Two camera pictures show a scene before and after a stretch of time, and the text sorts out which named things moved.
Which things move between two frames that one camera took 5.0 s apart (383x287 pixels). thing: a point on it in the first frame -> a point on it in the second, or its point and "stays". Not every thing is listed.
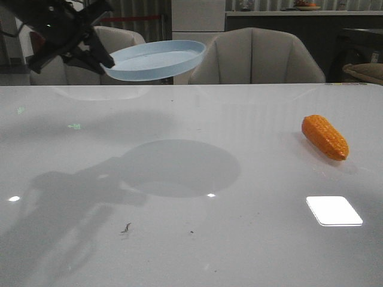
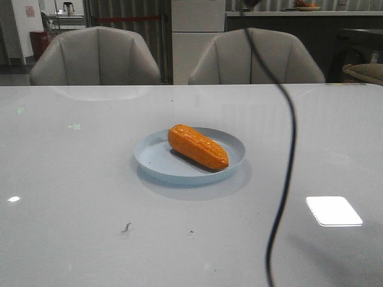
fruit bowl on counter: x=306 y=6 stays
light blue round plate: x=154 y=60 -> x=156 y=158
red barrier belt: x=130 y=18 stays
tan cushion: x=371 y=72 stays
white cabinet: x=200 y=21 stays
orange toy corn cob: x=322 y=134 -> x=192 y=143
